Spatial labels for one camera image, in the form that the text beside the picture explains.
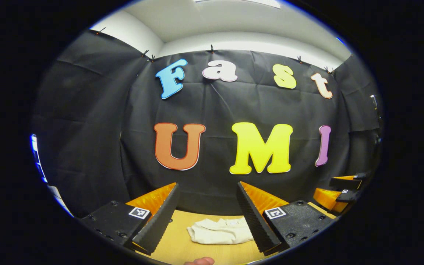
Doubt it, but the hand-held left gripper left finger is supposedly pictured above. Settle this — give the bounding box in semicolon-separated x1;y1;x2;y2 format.
79;182;180;255

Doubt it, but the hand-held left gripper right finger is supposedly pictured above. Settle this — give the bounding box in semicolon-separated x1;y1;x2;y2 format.
236;180;336;257

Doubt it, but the cream white sweatshirt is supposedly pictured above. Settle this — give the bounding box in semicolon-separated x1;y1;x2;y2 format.
187;217;255;245

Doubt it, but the white side desk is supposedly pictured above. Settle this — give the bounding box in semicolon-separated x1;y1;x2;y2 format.
48;185;73;218

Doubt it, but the black backdrop cloth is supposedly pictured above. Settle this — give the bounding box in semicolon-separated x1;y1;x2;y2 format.
32;29;384;218

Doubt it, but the computer monitor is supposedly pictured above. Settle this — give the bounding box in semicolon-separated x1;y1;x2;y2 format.
31;134;47;183

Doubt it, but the row of black cloth clips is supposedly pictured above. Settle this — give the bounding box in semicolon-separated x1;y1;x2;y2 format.
96;26;335;74

